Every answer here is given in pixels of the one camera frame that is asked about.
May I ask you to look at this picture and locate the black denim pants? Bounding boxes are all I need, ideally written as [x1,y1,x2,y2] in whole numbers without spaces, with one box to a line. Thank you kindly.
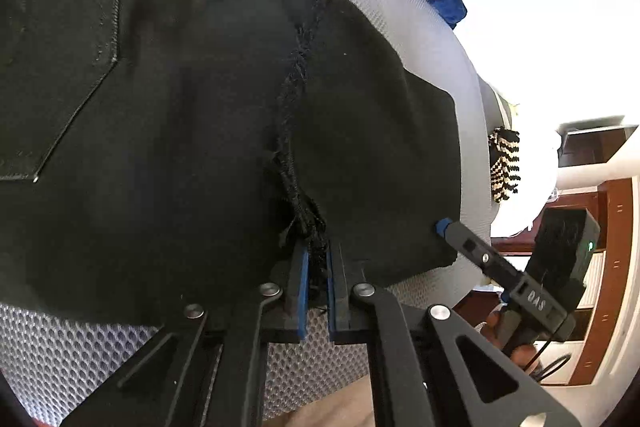
[1,0,461,324]

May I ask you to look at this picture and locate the right hand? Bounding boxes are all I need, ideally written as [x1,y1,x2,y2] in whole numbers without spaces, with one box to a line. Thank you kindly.
[475,308,540,375]

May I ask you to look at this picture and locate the black beige striped knit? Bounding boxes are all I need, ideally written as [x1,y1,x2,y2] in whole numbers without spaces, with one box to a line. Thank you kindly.
[488,126,521,204]

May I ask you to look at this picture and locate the brown wooden cabinet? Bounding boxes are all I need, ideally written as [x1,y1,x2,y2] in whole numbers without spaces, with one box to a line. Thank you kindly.
[491,116,639,387]

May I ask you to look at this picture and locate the grey mesh mattress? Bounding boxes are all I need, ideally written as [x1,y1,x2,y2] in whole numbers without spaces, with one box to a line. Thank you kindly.
[1,0,494,426]

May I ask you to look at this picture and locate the black cable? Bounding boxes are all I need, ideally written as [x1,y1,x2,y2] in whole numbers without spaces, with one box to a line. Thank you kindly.
[524,313,574,383]

